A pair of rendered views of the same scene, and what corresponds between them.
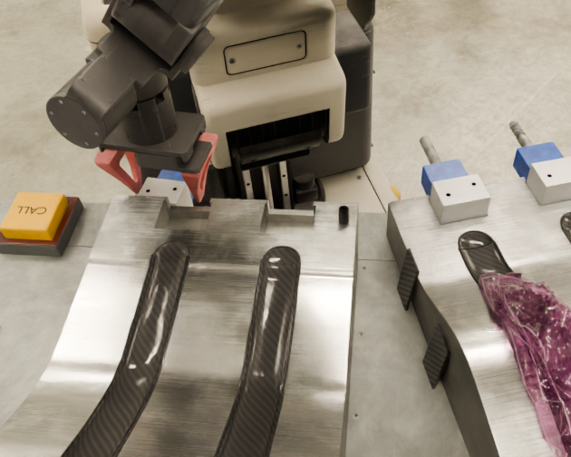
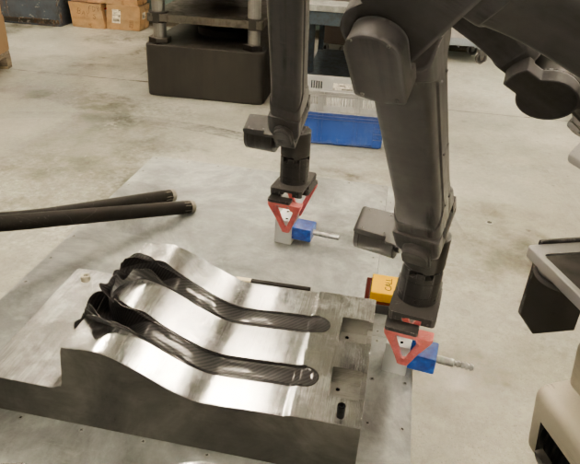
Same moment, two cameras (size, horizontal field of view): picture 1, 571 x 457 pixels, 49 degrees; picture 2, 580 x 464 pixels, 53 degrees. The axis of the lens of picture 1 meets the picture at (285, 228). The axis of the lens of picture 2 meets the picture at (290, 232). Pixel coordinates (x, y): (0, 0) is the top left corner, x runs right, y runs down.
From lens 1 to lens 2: 64 cm
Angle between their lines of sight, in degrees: 66
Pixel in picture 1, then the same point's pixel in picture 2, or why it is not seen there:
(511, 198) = not seen: outside the picture
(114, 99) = (365, 229)
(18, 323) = not seen: hidden behind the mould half
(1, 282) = (342, 288)
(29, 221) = (378, 284)
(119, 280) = (302, 304)
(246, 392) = (208, 356)
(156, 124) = (403, 285)
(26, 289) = not seen: hidden behind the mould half
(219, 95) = (561, 395)
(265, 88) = not seen: outside the picture
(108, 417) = (205, 298)
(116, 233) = (340, 301)
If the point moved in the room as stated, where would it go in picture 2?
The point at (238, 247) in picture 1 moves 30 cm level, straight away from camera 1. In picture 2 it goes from (319, 355) to (527, 342)
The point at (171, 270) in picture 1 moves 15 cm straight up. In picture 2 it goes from (308, 328) to (316, 238)
